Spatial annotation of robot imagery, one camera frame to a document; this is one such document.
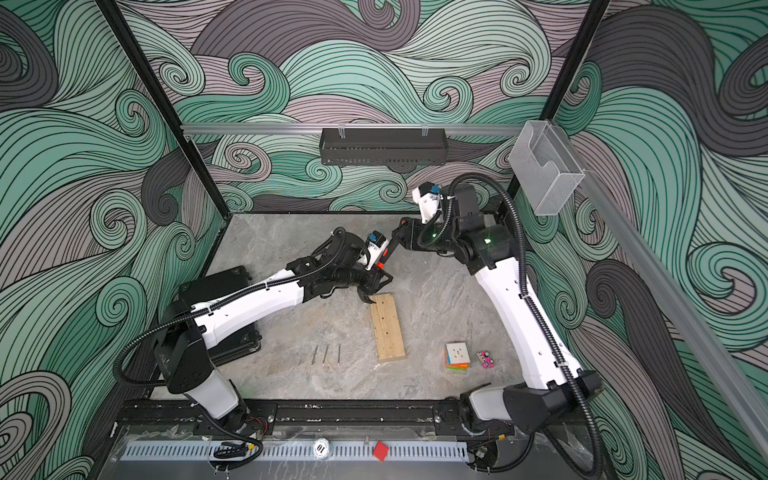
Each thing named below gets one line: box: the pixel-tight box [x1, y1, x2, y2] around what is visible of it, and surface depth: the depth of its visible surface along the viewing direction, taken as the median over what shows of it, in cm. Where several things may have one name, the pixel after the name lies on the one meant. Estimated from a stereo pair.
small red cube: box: [372, 441, 389, 462], surface depth 70 cm
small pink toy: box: [475, 351, 495, 368], surface depth 83 cm
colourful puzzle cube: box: [444, 342, 471, 369], surface depth 81 cm
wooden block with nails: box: [370, 293, 406, 362], surface depth 87 cm
